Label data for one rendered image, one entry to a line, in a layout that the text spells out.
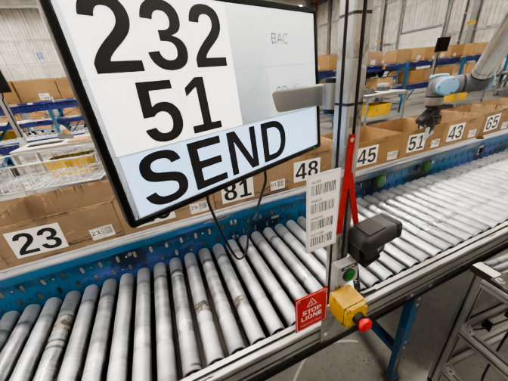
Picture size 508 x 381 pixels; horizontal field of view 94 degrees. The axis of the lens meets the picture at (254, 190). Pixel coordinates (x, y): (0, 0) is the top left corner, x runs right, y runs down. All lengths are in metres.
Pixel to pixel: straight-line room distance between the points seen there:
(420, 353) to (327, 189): 1.40
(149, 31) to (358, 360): 1.64
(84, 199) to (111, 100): 1.07
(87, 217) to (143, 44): 0.83
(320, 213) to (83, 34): 0.48
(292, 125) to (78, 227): 0.89
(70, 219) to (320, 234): 0.90
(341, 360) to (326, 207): 1.21
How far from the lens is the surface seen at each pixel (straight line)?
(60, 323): 1.11
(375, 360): 1.69
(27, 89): 5.82
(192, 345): 0.84
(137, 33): 0.39
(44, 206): 1.45
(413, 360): 1.76
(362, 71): 0.52
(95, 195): 1.38
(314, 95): 0.58
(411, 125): 2.14
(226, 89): 0.44
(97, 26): 0.37
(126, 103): 0.36
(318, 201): 0.52
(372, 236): 0.61
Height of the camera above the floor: 1.43
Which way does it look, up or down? 26 degrees down
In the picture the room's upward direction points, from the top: 6 degrees counter-clockwise
